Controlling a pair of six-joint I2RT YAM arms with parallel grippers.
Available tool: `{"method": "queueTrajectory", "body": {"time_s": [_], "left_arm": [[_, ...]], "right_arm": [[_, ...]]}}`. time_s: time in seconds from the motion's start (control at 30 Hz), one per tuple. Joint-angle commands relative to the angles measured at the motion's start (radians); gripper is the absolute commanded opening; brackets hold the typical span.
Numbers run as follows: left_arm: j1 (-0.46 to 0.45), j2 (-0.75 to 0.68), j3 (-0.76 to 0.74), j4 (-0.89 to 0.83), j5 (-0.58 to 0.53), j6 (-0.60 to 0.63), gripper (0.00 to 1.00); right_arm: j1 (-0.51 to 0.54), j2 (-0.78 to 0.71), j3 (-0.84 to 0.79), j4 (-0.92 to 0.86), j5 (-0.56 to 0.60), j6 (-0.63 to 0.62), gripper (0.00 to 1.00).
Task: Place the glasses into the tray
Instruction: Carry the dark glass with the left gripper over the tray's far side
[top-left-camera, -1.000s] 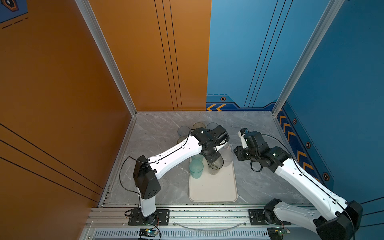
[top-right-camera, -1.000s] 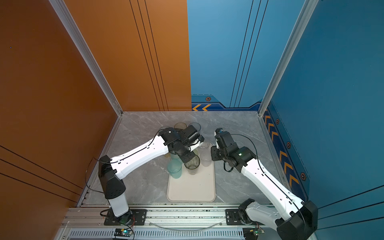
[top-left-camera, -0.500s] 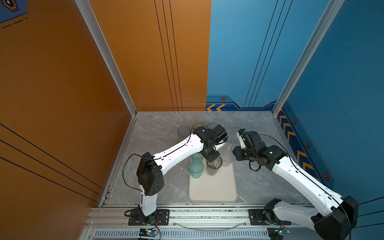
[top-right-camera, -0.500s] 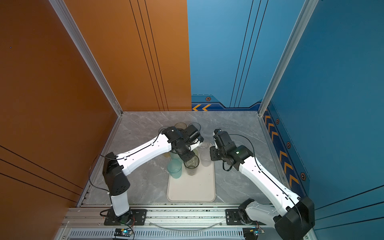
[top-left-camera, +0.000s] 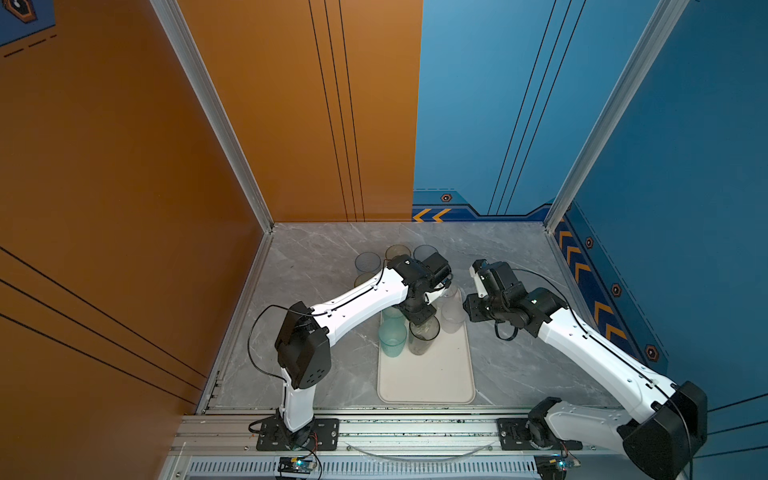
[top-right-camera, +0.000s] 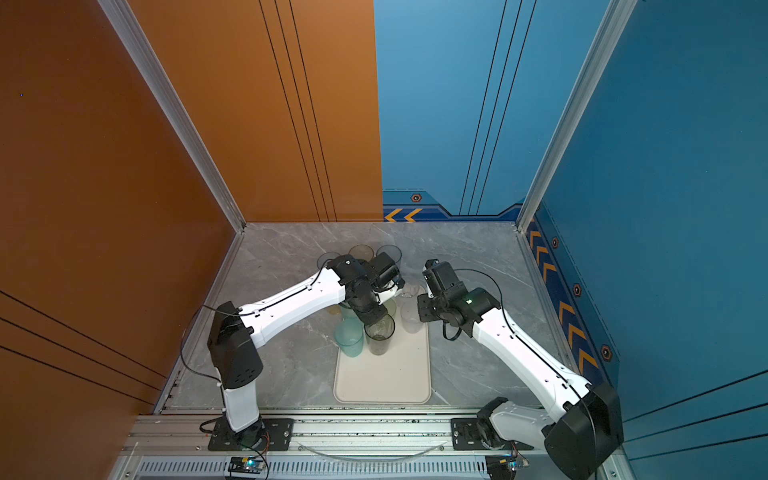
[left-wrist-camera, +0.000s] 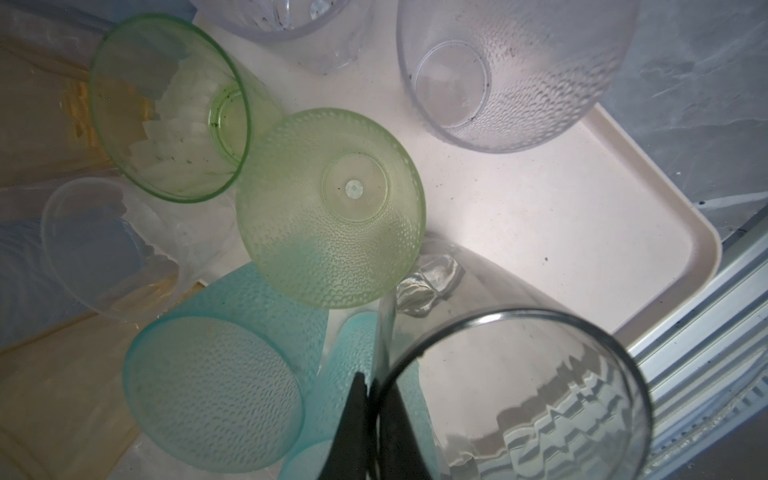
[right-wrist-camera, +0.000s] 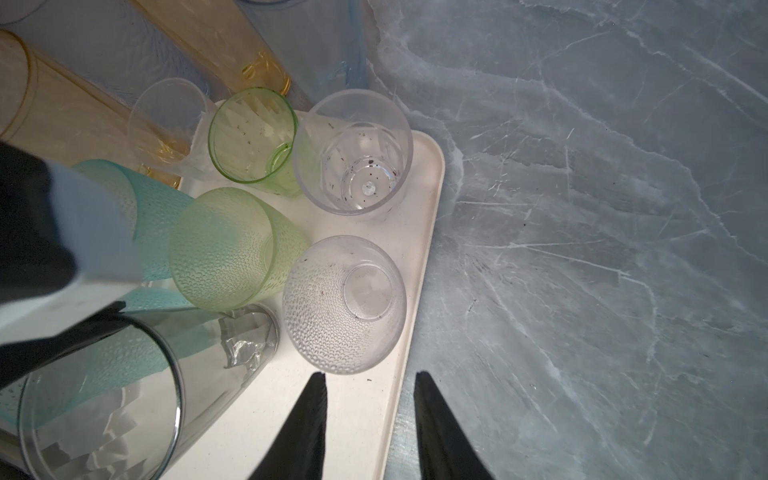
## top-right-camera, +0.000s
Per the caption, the light green dotted cup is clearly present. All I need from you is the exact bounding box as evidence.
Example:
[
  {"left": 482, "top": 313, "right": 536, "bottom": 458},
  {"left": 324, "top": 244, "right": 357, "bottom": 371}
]
[{"left": 384, "top": 299, "right": 397, "bottom": 318}]

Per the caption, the clear stemmed glass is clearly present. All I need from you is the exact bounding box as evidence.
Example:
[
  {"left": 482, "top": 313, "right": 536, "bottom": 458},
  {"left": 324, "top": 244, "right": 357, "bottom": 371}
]
[{"left": 400, "top": 283, "right": 422, "bottom": 298}]

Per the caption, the teal textured tumbler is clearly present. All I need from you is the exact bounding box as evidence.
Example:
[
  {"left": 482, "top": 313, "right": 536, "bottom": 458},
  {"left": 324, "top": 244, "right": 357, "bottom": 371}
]
[
  {"left": 339, "top": 303, "right": 358, "bottom": 320},
  {"left": 334, "top": 318, "right": 364, "bottom": 358}
]

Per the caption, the clear plastic cup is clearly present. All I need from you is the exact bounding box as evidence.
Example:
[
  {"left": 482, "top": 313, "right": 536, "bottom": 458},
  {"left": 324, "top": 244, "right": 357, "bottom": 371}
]
[{"left": 400, "top": 298, "right": 423, "bottom": 334}]

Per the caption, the dark smoky tumbler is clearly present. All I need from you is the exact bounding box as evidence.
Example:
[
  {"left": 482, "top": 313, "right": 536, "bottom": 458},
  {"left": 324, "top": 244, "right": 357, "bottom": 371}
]
[{"left": 364, "top": 314, "right": 396, "bottom": 356}]

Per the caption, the grey-blue frosted tumbler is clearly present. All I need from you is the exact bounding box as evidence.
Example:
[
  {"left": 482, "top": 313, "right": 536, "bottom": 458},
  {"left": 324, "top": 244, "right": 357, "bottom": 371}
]
[{"left": 316, "top": 251, "right": 339, "bottom": 269}]

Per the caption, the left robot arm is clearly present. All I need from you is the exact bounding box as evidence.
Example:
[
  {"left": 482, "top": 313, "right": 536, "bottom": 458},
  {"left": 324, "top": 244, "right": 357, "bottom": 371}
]
[{"left": 207, "top": 253, "right": 405, "bottom": 433}]

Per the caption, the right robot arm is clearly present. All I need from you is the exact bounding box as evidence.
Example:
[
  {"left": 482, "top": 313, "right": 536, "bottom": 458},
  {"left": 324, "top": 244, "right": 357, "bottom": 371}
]
[{"left": 418, "top": 259, "right": 624, "bottom": 479}]

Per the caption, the white rectangular tray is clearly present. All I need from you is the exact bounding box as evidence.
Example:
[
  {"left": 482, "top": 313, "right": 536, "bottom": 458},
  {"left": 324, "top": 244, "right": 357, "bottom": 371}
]
[{"left": 333, "top": 316, "right": 432, "bottom": 405}]

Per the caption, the amber tall tumbler back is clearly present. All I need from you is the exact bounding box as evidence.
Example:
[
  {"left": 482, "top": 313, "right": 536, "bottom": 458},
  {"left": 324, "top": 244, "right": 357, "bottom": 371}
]
[{"left": 348, "top": 244, "right": 375, "bottom": 262}]

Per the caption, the light blue clear tumbler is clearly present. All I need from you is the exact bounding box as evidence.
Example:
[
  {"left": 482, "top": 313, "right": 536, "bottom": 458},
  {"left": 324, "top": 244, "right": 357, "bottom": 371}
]
[{"left": 376, "top": 244, "right": 403, "bottom": 264}]

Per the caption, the right green circuit board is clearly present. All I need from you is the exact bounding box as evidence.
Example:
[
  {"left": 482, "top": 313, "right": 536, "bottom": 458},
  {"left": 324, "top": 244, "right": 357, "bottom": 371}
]
[{"left": 485, "top": 455, "right": 530, "bottom": 480}]

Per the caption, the green circuit board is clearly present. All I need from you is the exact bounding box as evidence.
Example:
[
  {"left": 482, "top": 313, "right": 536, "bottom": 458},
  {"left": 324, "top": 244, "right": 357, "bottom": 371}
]
[
  {"left": 226, "top": 456, "right": 270, "bottom": 479},
  {"left": 485, "top": 455, "right": 530, "bottom": 480}
]

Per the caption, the left green circuit board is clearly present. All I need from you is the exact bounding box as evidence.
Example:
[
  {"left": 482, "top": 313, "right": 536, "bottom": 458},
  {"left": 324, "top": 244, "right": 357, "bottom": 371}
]
[{"left": 226, "top": 456, "right": 270, "bottom": 479}]

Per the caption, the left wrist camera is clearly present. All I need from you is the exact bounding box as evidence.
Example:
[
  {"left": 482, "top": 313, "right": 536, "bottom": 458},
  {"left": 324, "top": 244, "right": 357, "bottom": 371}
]
[{"left": 376, "top": 285, "right": 402, "bottom": 304}]

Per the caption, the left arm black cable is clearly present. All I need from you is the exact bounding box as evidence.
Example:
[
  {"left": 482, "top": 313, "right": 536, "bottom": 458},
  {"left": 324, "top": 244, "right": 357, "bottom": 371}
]
[{"left": 178, "top": 257, "right": 337, "bottom": 385}]

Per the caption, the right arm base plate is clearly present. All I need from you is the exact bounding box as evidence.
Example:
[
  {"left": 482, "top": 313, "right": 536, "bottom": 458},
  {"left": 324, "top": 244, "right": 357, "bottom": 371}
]
[{"left": 450, "top": 417, "right": 512, "bottom": 451}]

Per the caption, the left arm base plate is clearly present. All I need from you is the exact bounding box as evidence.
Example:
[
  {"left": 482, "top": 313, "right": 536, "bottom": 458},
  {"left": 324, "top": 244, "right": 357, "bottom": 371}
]
[{"left": 200, "top": 416, "right": 294, "bottom": 453}]

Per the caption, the aluminium front rail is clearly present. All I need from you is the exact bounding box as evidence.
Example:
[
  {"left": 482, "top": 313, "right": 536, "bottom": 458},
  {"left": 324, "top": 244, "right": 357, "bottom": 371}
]
[{"left": 107, "top": 409, "right": 636, "bottom": 480}]

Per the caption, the right aluminium corner post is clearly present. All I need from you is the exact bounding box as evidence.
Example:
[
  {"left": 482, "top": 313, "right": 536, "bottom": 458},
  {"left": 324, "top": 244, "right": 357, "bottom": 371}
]
[{"left": 516, "top": 0, "right": 637, "bottom": 233}]

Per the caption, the aluminium corner post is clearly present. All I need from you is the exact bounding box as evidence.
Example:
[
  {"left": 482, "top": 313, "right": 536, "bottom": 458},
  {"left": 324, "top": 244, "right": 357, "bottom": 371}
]
[
  {"left": 98, "top": 0, "right": 246, "bottom": 234},
  {"left": 516, "top": 0, "right": 637, "bottom": 233}
]

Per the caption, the left aluminium corner post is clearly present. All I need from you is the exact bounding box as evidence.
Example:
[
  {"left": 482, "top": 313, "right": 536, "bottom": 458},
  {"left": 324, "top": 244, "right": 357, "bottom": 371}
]
[{"left": 98, "top": 0, "right": 246, "bottom": 234}]

